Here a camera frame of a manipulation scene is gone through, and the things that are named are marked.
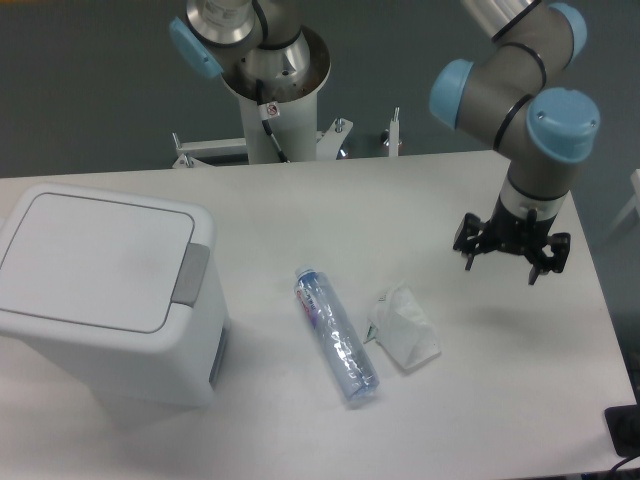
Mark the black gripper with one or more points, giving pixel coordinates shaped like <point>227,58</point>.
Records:
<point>509,233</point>

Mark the white push-button trash can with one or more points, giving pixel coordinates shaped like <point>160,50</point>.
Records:
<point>119,290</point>

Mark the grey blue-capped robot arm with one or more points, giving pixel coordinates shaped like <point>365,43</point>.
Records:
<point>505,102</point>

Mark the white furniture piece right edge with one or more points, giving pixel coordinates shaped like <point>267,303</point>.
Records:
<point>628,216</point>

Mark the crumpled white plastic bag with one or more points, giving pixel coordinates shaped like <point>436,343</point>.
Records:
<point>402,328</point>

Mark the clear plastic water bottle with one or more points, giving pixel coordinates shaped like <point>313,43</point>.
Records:
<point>343,351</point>

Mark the black device at table corner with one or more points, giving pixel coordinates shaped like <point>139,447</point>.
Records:
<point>623,425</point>

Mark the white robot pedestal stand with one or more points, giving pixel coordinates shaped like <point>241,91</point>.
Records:
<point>277,92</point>

